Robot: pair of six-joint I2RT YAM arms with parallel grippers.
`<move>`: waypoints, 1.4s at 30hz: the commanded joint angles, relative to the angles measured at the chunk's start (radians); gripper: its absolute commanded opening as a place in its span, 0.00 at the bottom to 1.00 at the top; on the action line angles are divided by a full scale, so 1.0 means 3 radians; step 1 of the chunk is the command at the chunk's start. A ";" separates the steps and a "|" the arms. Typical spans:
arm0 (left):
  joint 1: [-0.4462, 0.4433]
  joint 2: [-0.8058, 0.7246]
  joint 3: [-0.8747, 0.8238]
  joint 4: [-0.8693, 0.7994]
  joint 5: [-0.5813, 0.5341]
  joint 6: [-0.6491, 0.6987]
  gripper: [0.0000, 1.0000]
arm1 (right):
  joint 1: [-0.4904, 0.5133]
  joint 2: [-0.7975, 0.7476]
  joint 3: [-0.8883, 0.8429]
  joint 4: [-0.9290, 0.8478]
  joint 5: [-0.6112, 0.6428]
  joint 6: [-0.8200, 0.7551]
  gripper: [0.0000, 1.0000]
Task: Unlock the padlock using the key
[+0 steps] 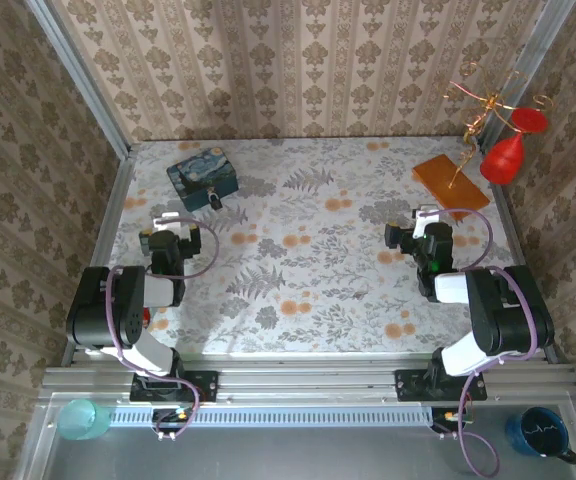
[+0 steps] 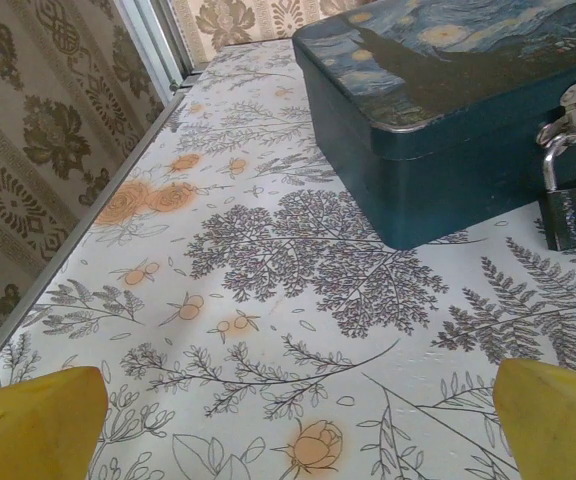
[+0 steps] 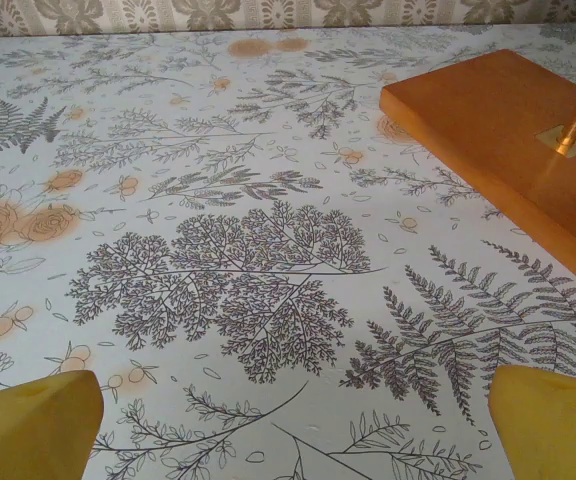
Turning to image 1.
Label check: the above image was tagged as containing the starry night painted box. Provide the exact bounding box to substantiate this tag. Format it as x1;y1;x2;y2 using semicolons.
166;148;240;212

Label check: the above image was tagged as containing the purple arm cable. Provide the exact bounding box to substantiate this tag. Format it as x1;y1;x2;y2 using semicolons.
105;214;220;442
430;208;539;479

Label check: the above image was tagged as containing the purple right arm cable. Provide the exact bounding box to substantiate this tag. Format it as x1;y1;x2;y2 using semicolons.
430;208;539;479

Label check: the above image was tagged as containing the teal plastic cup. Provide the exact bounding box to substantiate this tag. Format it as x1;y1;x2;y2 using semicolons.
56;398;112;442

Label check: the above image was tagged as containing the red wine glass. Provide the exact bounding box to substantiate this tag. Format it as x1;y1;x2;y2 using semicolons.
478;107;550;187

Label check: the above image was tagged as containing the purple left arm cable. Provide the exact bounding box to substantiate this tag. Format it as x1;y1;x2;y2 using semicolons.
105;214;220;442

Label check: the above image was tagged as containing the gold wire rack orange base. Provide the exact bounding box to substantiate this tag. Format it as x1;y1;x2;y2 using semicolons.
411;62;554;224

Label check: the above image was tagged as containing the aluminium side rail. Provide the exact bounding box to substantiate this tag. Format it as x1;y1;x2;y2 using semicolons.
60;153;137;367
491;183;563;365

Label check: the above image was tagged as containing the aluminium front rail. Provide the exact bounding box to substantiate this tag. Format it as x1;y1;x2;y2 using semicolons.
41;353;576;404

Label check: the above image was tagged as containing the floral table cloth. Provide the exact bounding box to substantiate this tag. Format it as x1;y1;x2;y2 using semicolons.
85;137;544;357

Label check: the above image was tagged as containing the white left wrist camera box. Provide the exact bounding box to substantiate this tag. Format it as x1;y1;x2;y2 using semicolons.
151;211;192;242

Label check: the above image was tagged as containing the grey metal tray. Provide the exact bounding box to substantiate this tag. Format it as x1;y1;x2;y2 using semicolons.
16;392;576;480

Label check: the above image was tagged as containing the grey slotted cable duct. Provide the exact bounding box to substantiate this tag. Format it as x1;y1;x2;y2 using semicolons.
110;405;434;429

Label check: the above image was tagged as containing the aluminium frame post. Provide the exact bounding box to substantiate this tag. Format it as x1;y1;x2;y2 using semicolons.
25;0;132;157
477;0;576;146

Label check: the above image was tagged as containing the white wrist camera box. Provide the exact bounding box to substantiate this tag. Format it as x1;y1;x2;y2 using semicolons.
411;204;440;239
151;211;192;242

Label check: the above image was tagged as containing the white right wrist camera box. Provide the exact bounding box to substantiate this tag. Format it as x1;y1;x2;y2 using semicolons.
411;204;440;239

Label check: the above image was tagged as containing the black connector board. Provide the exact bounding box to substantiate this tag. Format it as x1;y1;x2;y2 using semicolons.
152;407;194;427
431;407;473;430

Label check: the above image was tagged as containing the dark blue mug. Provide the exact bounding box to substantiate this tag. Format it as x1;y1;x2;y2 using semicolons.
505;406;576;465

